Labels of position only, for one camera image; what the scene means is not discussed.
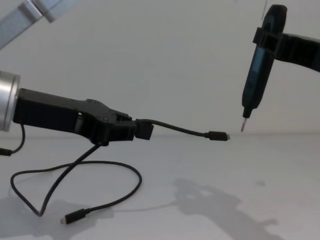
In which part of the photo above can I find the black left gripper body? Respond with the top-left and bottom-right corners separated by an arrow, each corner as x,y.
12,87 -> 119,146

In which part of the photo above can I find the black electric screwdriver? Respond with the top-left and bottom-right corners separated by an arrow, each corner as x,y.
240,4 -> 289,133

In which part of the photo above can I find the black cable with two plugs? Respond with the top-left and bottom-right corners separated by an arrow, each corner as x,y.
10,119 -> 232,225

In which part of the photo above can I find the thin dark gripper cable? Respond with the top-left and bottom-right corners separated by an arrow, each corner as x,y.
0,123 -> 26,157

